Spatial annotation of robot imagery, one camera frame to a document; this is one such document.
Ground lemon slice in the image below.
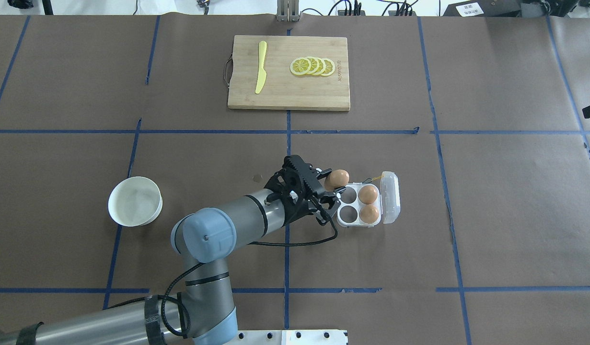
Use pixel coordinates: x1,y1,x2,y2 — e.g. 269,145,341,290
306,56,321,75
312,57,326,76
289,57,312,76

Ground clear plastic egg carton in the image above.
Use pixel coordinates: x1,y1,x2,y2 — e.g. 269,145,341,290
336,171,401,228

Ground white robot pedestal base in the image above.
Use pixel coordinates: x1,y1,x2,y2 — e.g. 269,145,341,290
227,329,349,345

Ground brown egg from bowl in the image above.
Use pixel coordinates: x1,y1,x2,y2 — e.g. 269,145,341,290
324,170,350,191

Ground white ceramic bowl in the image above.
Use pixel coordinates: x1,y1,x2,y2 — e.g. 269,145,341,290
108,176,163,227

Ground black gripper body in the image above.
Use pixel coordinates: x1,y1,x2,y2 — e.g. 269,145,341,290
265,156,326,226

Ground bamboo cutting board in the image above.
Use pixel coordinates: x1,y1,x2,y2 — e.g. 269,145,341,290
228,35,350,112

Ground brown egg rear carton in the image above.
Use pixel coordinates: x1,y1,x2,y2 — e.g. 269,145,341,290
358,184,380,205

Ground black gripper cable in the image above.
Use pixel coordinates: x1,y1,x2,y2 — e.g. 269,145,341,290
158,201,339,338

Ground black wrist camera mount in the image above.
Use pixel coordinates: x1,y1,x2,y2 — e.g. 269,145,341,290
309,195,341,226

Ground lemon slice top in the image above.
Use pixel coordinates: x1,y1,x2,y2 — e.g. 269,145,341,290
289,57,312,76

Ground brown egg front carton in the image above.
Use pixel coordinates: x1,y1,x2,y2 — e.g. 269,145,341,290
359,205,380,224

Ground yellow plastic knife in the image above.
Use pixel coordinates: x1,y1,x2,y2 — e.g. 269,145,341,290
255,41,267,94

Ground brown egg carton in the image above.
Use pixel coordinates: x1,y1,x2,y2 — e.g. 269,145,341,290
359,205,380,224
358,184,380,205

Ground lemon slice outermost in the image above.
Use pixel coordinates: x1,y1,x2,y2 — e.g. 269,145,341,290
320,57,335,77

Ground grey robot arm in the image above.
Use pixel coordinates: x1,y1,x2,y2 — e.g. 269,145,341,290
0,155,349,345

